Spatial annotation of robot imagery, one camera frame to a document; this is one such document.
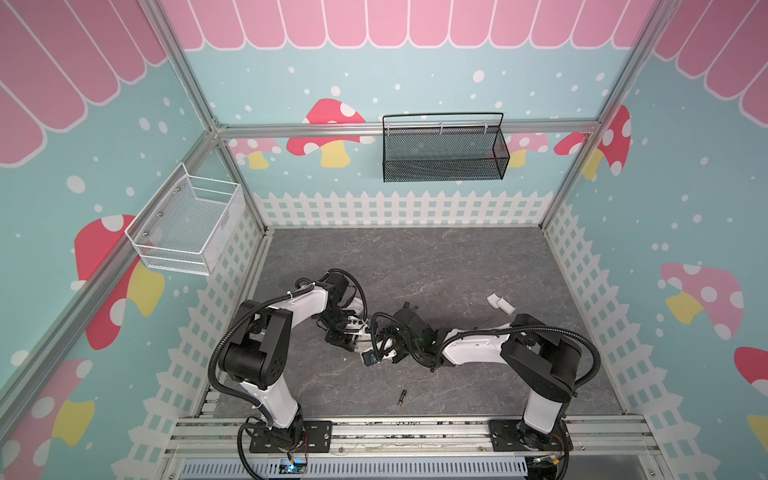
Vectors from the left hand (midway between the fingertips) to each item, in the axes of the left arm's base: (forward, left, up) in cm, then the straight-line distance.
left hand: (350, 338), depth 91 cm
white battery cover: (+15, -47, 0) cm, 49 cm away
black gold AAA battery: (-17, -16, +1) cm, 24 cm away
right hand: (0, -8, +5) cm, 9 cm away
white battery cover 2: (+12, -50, 0) cm, 52 cm away
